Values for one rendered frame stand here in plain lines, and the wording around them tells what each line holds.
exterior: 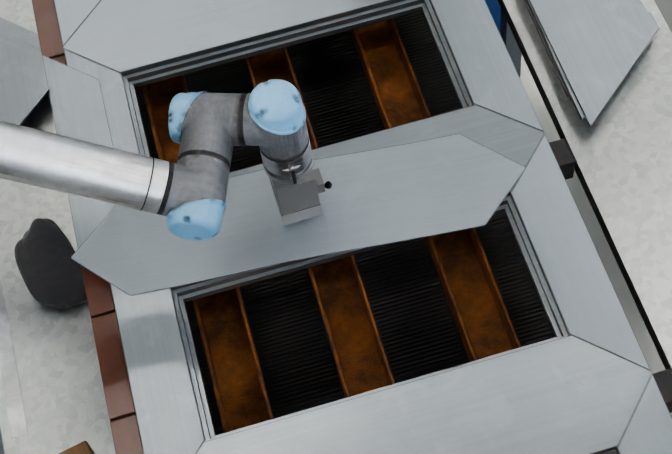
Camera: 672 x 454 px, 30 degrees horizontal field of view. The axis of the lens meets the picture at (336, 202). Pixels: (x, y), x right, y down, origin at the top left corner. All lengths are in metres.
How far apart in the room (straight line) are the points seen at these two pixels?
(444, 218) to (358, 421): 0.36
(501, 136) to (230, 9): 0.55
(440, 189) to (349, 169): 0.15
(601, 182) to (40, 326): 0.98
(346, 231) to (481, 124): 0.30
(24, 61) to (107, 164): 0.80
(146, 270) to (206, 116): 0.33
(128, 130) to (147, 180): 0.45
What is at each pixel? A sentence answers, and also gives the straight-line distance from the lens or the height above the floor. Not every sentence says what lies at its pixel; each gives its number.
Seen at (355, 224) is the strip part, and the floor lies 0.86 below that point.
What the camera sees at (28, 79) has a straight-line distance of 2.44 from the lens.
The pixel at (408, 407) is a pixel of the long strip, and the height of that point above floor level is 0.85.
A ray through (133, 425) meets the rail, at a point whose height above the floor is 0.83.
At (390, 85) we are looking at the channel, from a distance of 2.34.
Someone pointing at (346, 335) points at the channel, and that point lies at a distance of 2.08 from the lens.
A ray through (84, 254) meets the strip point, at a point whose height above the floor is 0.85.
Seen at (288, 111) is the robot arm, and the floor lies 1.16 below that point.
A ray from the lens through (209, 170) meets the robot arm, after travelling 1.73.
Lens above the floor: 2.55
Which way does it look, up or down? 58 degrees down
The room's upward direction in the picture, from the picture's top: 9 degrees counter-clockwise
